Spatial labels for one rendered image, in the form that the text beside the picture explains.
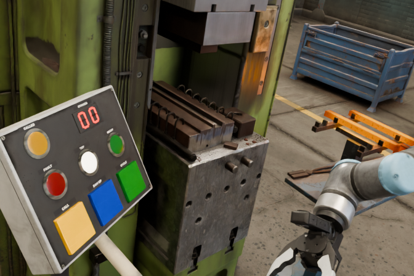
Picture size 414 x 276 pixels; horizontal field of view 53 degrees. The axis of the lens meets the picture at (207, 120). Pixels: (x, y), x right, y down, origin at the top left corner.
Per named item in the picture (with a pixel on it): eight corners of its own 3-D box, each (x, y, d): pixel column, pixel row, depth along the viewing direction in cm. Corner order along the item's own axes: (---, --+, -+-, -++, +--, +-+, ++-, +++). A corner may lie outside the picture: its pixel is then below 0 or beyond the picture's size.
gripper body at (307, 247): (334, 280, 91) (352, 236, 98) (320, 255, 88) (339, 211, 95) (304, 273, 97) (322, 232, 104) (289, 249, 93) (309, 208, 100)
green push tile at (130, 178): (147, 187, 103) (136, 159, 101) (130, 202, 96) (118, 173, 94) (141, 188, 104) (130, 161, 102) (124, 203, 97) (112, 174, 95)
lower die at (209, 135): (230, 141, 146) (235, 119, 143) (186, 154, 133) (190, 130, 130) (160, 97, 173) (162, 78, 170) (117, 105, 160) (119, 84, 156)
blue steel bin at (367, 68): (403, 102, 520) (423, 45, 490) (372, 113, 467) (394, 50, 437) (322, 71, 595) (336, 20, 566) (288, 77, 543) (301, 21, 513)
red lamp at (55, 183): (70, 194, 81) (71, 175, 79) (47, 201, 78) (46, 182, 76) (63, 186, 83) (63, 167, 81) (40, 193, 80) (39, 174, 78)
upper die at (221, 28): (249, 42, 132) (255, 12, 128) (202, 45, 119) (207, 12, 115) (169, 11, 158) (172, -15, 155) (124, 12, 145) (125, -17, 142)
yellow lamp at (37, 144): (53, 154, 79) (52, 134, 78) (28, 160, 76) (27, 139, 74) (46, 147, 81) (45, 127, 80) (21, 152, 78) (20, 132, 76)
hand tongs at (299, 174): (381, 157, 207) (381, 154, 206) (387, 161, 203) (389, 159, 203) (286, 174, 178) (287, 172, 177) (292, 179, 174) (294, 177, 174)
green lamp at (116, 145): (127, 153, 98) (129, 137, 96) (109, 158, 95) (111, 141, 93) (121, 147, 100) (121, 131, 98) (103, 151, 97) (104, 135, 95)
